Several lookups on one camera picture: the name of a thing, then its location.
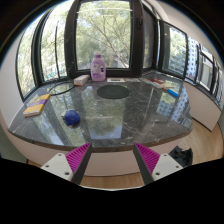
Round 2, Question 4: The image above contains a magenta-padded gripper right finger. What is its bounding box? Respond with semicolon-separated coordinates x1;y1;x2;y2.
133;142;184;185

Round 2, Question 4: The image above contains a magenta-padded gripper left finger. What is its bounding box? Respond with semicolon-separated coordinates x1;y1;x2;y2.
40;142;93;185

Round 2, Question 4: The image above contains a blue and white computer mouse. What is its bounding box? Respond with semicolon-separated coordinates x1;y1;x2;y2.
63;109;82;127

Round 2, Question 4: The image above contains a dark round mouse pad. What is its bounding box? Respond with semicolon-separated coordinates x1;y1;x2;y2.
96;83;132;100

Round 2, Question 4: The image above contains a black bag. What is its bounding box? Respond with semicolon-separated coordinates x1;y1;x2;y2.
169;146;194;167

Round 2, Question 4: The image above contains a blue book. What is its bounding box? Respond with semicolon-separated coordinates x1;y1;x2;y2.
167;88;180;98

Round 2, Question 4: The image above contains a beige book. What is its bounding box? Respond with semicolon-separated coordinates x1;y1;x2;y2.
159;82;176;91

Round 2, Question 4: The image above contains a light teal book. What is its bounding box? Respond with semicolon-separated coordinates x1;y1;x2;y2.
141;77;155;86

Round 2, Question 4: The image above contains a red book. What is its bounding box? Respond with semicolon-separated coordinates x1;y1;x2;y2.
151;78;166;85

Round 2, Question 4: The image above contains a white and orange carton box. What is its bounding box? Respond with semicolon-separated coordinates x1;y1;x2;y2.
73;74;91;87

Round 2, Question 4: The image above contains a colourful printed pamphlet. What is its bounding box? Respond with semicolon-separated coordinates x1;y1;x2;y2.
125;77;142;84

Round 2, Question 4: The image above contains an orange-framed white card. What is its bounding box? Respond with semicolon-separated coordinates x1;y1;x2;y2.
106;77;127;84

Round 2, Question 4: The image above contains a purple detergent bottle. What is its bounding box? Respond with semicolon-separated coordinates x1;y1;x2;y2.
90;51;107;83

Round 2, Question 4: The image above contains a black cable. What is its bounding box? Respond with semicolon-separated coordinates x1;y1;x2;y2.
47;80;76;97

